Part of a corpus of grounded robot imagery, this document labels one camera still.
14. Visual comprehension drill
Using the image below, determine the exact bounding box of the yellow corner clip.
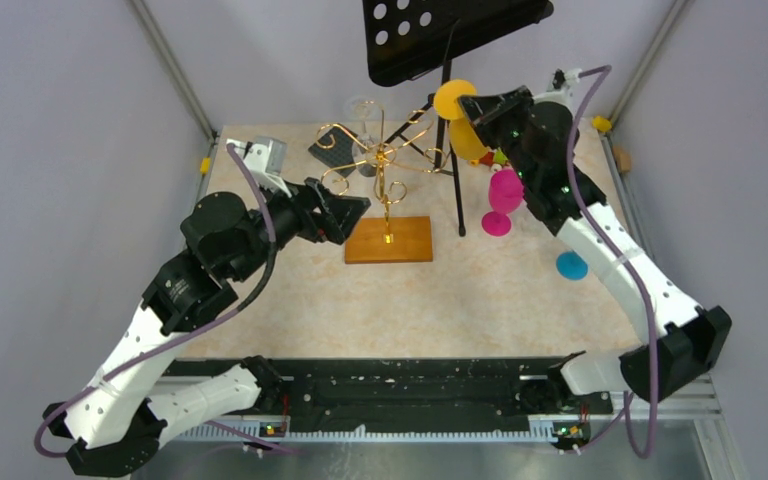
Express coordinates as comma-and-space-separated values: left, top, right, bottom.
591, 116, 613, 134

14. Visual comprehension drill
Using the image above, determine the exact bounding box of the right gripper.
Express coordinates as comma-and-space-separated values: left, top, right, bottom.
457, 87, 538, 188

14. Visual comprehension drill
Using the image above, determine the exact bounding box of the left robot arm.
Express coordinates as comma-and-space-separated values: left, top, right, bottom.
43, 178, 371, 478

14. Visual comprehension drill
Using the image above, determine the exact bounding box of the clear back wine glass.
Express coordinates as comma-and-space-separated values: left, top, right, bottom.
344, 95, 383, 163

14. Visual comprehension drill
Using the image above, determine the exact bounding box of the yellow plastic wine glass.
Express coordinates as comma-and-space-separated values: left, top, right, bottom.
432, 79, 489, 164

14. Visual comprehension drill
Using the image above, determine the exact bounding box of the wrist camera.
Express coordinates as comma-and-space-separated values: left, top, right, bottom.
226, 136, 292, 197
547, 68, 583, 106

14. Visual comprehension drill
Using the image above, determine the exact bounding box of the blue plastic wine glass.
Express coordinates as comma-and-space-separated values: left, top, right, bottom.
555, 251, 589, 281

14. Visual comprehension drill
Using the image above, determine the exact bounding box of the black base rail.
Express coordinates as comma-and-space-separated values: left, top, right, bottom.
178, 356, 614, 444

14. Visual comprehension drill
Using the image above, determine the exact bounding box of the pink plastic wine glass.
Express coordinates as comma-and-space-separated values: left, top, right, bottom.
481, 169, 524, 237

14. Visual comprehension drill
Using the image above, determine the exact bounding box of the brown wooden block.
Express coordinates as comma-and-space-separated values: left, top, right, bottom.
612, 146, 633, 174

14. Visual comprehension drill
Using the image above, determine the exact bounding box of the colourful toy train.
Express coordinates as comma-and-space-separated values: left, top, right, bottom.
468, 151, 509, 173

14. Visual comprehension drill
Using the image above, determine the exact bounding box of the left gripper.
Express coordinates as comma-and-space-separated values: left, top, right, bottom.
229, 170, 371, 283

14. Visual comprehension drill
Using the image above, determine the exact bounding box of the gold wine glass rack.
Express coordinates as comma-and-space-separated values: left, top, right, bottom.
315, 101, 444, 265

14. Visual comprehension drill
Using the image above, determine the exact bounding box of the yellow left edge clip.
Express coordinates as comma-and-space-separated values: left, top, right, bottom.
199, 157, 212, 176

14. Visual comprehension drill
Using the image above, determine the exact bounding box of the black mesh pad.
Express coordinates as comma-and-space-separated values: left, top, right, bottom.
308, 127, 357, 178

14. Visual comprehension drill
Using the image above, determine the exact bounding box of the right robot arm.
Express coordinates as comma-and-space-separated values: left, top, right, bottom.
455, 87, 733, 412

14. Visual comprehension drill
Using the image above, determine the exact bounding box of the black music stand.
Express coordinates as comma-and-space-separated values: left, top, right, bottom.
363, 1, 577, 231

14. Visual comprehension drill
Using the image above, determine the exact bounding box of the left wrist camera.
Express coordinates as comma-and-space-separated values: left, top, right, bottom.
226, 136, 292, 197

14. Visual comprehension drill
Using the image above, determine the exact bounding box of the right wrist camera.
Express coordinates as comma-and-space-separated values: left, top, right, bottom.
547, 68, 583, 106

